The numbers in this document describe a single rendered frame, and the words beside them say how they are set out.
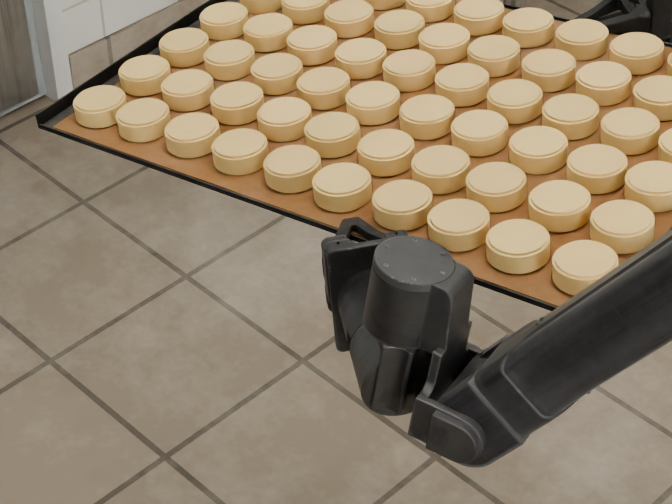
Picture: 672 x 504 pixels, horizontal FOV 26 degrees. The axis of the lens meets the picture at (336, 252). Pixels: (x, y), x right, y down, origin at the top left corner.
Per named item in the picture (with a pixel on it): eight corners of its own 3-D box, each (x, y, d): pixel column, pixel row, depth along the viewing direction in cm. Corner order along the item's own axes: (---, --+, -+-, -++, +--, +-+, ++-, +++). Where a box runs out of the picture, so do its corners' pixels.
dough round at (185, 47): (152, 64, 145) (148, 47, 144) (177, 41, 149) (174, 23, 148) (195, 72, 143) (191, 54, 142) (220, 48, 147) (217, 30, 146)
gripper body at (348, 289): (333, 338, 117) (348, 400, 111) (323, 237, 111) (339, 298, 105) (412, 324, 118) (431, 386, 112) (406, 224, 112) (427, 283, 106)
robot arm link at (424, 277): (473, 473, 101) (522, 406, 107) (504, 347, 94) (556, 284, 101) (325, 401, 105) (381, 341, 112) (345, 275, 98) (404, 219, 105)
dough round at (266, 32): (277, 57, 144) (275, 39, 143) (235, 48, 146) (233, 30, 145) (303, 34, 147) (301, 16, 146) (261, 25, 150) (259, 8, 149)
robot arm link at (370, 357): (358, 426, 105) (434, 424, 106) (371, 354, 101) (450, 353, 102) (342, 363, 111) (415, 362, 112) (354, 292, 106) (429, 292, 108)
